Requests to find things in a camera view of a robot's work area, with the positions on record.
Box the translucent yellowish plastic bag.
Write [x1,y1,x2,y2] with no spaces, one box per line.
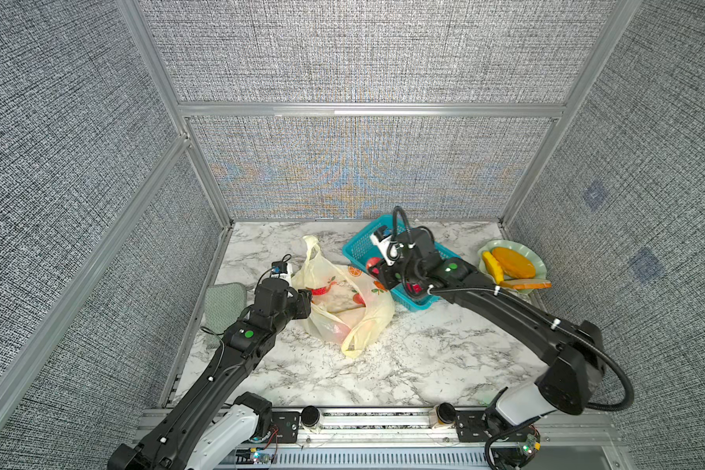
[291,235,396,358]

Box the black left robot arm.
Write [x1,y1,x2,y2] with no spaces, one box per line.
[107,278,313,469]

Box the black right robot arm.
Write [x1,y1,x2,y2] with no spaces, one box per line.
[366,226,635,430]

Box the green waffle cloth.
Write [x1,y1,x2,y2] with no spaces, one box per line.
[202,283,247,350]

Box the teal plastic basket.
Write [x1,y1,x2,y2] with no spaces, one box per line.
[342,213,439,311]

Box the yellow banana toy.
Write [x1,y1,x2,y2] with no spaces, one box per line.
[482,251,504,285]

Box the round orange bread toy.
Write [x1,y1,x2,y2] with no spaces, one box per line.
[491,247,537,279]

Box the orange toast slice toy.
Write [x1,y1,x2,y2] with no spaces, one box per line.
[501,278,552,291]

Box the light green scalloped plate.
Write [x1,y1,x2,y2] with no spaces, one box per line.
[478,239,549,294]

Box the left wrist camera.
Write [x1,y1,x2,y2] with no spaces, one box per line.
[269,260,293,285]

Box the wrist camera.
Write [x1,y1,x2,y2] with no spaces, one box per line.
[269,260,293,285]
[369,225,401,266]

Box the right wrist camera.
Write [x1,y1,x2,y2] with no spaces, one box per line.
[369,225,401,266]

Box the left black knob on rail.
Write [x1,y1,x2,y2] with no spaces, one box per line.
[300,405,323,429]

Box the black knob on rail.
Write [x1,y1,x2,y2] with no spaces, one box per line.
[300,405,323,429]
[433,403,456,427]

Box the right black knob on rail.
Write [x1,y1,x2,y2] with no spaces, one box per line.
[433,403,456,427]

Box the aluminium front rail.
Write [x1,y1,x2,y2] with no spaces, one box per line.
[217,407,636,469]

